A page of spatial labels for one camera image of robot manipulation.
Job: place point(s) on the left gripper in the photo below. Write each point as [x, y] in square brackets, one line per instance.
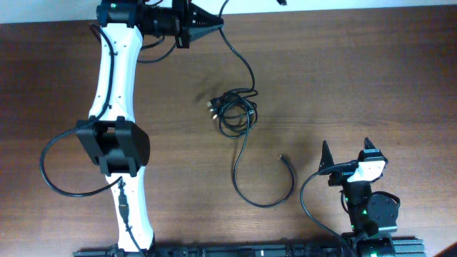
[183, 20]

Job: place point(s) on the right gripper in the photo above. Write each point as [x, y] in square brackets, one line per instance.
[326, 158]

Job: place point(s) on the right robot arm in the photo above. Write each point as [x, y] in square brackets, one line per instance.
[372, 214]

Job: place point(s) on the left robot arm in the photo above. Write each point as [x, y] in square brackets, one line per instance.
[112, 139]

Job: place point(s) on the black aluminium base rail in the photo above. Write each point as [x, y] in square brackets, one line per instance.
[409, 247]

